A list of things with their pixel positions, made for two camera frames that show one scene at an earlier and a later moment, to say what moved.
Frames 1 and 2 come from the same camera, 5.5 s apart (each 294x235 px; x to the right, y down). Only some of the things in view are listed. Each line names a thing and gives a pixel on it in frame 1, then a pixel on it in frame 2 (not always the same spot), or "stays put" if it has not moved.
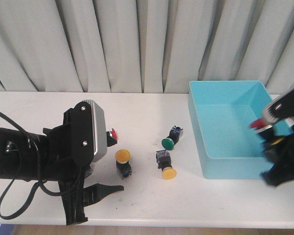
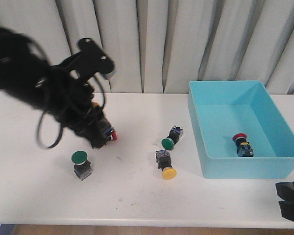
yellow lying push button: (163, 161) stays put
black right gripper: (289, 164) -> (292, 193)
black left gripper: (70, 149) -> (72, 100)
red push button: (269, 140) -> (244, 149)
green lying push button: (168, 143) stays put
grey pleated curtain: (154, 46) stays put
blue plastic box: (222, 112) stays put
